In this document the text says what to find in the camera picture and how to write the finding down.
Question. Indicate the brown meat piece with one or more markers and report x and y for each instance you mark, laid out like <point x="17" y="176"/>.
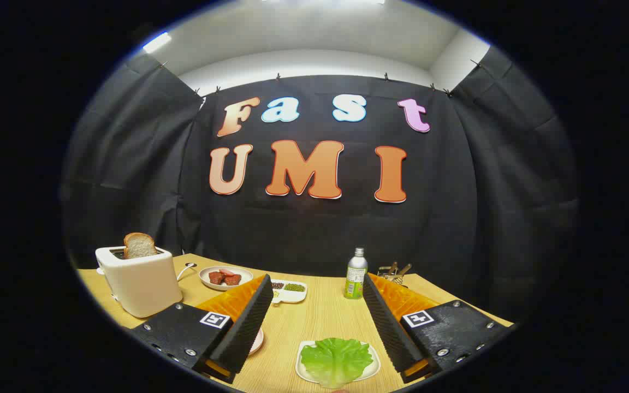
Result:
<point x="232" y="280"/>
<point x="216" y="278"/>

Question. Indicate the red sausage slice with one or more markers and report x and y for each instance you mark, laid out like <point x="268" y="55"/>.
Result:
<point x="227" y="271"/>

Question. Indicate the green drink bottle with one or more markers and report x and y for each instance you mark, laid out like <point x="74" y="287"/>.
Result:
<point x="355" y="278"/>

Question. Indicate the black backdrop cloth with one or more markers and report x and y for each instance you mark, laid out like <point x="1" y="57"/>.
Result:
<point x="320" y="234"/>

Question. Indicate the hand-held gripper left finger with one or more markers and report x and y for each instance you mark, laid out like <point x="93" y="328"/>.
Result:
<point x="249" y="322"/>

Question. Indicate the white toaster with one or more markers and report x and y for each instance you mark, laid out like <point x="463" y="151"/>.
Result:
<point x="142" y="286"/>

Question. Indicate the white round plate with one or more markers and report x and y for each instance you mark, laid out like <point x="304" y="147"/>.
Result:
<point x="244" y="271"/>

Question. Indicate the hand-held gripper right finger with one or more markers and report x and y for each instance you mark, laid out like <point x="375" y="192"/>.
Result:
<point x="388" y="322"/>

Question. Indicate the pink round plate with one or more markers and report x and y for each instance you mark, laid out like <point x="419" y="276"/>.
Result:
<point x="258" y="341"/>

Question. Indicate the green lettuce leaf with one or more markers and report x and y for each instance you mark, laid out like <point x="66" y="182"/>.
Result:
<point x="336" y="360"/>

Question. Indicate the white divided dish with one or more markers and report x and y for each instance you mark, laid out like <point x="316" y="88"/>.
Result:
<point x="292" y="296"/>

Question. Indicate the toast bread slice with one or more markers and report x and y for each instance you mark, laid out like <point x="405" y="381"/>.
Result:
<point x="140" y="245"/>

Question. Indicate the white square plate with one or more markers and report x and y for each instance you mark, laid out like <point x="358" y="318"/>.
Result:
<point x="374" y="365"/>

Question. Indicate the pile of green beans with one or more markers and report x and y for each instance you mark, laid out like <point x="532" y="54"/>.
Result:
<point x="294" y="287"/>

